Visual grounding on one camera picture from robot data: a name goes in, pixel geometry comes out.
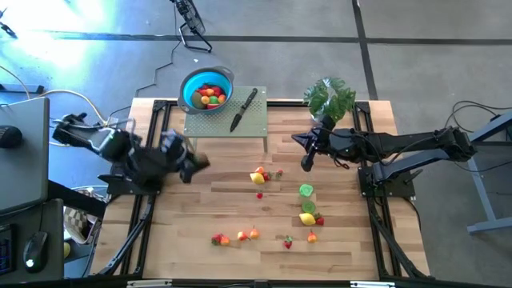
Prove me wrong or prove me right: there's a black aluminium table frame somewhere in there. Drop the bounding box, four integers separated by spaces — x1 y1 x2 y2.
90 98 433 281

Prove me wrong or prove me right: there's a checkered bag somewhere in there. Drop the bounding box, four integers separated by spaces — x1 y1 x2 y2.
63 206 101 245

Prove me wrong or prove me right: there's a black floor fan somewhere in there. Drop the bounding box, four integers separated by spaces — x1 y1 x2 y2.
170 0 214 54

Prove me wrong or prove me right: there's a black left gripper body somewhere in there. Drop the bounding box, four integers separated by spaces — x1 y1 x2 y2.
158 130 197 183

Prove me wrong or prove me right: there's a black kitchen knife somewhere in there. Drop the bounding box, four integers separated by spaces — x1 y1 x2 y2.
230 87 259 133

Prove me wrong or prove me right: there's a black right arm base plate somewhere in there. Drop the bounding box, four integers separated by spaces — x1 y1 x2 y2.
358 166 424 198

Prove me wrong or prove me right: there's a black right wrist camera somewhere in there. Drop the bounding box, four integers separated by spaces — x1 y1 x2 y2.
319 114 337 131

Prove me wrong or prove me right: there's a grey metal table frame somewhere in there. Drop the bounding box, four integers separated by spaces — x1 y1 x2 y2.
466 110 512 235

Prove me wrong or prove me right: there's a green plant in white pot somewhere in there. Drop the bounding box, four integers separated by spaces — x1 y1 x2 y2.
302 76 358 123

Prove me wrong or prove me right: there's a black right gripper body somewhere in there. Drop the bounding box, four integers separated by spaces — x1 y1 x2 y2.
318 126 359 163

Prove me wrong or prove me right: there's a green perforated metal riser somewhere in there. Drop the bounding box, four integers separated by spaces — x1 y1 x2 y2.
182 86 268 154

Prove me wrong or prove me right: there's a black keyboard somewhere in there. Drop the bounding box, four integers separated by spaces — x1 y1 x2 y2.
0 223 17 276

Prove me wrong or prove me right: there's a beige floor cable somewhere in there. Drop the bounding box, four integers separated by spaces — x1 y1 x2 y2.
0 63 103 147

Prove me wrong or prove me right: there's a black floor cable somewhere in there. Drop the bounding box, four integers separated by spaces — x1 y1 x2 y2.
443 99 512 177

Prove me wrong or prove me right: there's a grey side desk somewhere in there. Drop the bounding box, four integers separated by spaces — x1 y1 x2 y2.
0 97 50 215

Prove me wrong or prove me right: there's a dark desk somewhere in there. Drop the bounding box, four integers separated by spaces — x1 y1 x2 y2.
0 198 65 283

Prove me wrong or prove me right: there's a black lit computer mouse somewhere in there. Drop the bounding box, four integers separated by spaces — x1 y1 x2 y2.
22 231 49 274

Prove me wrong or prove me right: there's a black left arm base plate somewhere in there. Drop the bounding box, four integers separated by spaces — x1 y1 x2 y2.
98 163 165 197

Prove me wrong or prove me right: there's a blue collapsible colander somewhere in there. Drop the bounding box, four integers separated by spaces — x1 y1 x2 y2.
178 66 236 117

